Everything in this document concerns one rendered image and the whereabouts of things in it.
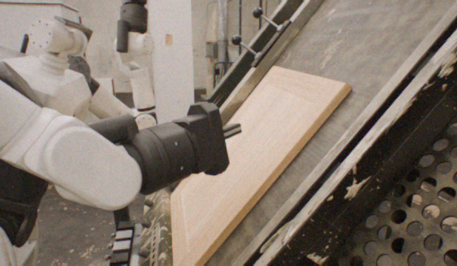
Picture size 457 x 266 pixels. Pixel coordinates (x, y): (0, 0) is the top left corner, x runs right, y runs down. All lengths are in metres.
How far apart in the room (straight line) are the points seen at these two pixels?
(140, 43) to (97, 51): 8.22
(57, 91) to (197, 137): 0.37
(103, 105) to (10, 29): 2.50
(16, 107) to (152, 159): 0.15
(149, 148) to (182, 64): 4.45
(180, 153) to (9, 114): 0.19
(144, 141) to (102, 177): 0.08
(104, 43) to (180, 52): 4.65
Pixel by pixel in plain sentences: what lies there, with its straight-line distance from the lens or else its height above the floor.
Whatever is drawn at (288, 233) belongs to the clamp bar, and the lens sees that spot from 0.43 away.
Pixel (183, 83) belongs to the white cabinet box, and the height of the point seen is 0.78.
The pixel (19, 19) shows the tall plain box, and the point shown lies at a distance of 3.47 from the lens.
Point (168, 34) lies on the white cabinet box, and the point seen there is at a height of 1.49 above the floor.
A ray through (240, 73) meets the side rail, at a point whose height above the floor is 1.27.
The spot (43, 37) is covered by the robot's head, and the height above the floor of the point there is 1.42.
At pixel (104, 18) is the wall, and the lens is 9.25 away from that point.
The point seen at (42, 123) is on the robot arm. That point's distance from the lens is 0.36.
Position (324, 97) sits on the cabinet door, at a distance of 0.68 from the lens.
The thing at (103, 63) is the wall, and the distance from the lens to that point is 9.27.
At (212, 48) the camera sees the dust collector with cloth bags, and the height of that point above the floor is 1.24.
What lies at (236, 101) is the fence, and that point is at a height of 1.20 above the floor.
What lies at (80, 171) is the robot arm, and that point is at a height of 1.29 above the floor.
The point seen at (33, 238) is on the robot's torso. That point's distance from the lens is 1.12.
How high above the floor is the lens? 1.41
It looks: 18 degrees down
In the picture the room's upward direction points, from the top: straight up
